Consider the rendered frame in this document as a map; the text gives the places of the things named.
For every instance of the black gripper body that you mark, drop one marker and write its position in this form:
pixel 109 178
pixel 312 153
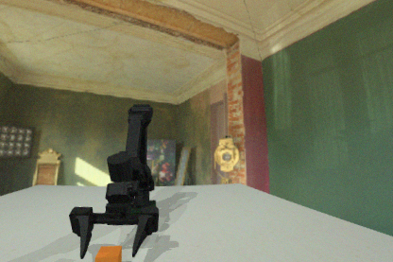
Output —
pixel 115 214

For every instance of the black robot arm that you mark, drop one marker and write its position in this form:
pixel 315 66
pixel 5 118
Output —
pixel 130 175

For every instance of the orange block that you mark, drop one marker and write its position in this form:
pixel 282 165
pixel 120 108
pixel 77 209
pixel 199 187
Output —
pixel 109 254

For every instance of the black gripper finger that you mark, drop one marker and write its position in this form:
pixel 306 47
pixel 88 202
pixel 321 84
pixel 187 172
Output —
pixel 144 229
pixel 84 231

